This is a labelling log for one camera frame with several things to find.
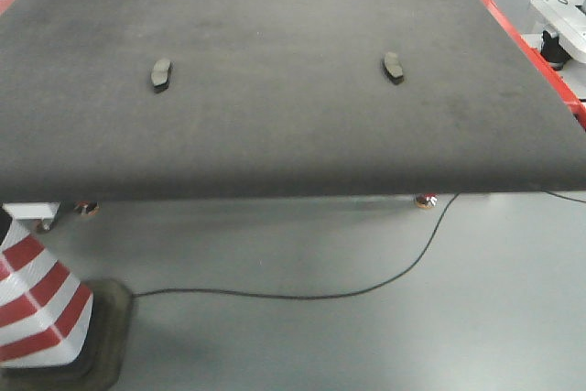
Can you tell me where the brake pad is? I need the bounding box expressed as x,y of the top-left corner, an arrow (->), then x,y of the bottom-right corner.
382,52 -> 405,85
150,58 -> 173,93

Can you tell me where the dark conveyor belt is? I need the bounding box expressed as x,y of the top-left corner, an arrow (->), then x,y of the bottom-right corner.
1,0 -> 585,202

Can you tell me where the red white traffic cone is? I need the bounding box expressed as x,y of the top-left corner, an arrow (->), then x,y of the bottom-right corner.
1,211 -> 134,390

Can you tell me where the black floor cable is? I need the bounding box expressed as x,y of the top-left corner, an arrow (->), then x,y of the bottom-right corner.
132,190 -> 586,300

